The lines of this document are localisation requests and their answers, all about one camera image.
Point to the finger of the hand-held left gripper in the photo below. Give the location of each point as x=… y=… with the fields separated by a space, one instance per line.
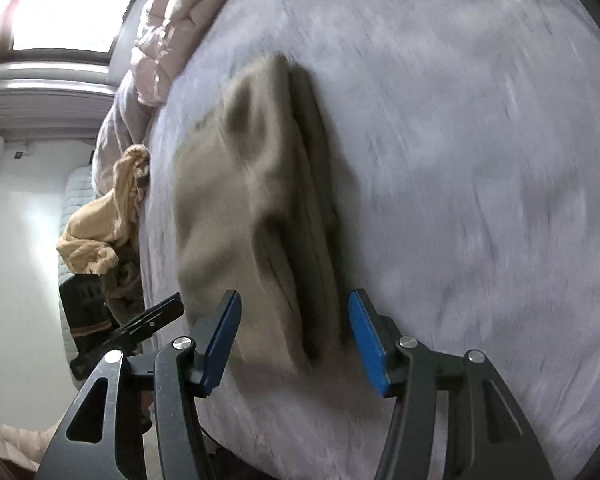
x=152 y=316

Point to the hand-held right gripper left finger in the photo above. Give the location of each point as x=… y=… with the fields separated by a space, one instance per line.
x=225 y=340

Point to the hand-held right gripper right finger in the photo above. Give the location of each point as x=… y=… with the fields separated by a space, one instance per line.
x=367 y=340

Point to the taupe knit sweater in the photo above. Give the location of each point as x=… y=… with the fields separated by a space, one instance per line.
x=250 y=200

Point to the olive fuzzy garment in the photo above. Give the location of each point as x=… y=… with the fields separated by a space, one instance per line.
x=127 y=285

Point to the cream striped knit garment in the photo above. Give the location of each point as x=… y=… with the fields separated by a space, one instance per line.
x=95 y=225

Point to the pale pink cloth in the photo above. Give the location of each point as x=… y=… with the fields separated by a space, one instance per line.
x=10 y=442

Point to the lavender plush blanket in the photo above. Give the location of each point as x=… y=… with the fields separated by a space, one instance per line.
x=455 y=160

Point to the pink quilted duvet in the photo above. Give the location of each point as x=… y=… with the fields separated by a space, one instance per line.
x=175 y=35

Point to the window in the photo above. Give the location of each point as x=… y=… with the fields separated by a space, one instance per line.
x=70 y=10

